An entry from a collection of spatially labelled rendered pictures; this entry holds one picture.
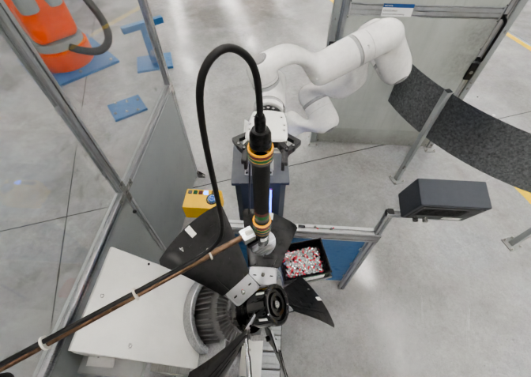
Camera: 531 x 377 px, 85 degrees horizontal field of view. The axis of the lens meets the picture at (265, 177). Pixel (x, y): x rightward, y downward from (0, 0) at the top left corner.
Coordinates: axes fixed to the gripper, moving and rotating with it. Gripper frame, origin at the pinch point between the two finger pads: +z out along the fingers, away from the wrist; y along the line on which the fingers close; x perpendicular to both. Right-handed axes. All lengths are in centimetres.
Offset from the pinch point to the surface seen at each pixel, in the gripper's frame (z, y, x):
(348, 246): -26, -41, -97
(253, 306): 20.8, 2.7, -41.0
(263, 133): 11.0, -1.0, 19.5
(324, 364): 22, -36, -166
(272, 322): 24.7, -3.1, -40.9
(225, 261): 11.6, 11.1, -30.9
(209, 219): 2.7, 16.2, -22.8
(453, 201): -21, -68, -43
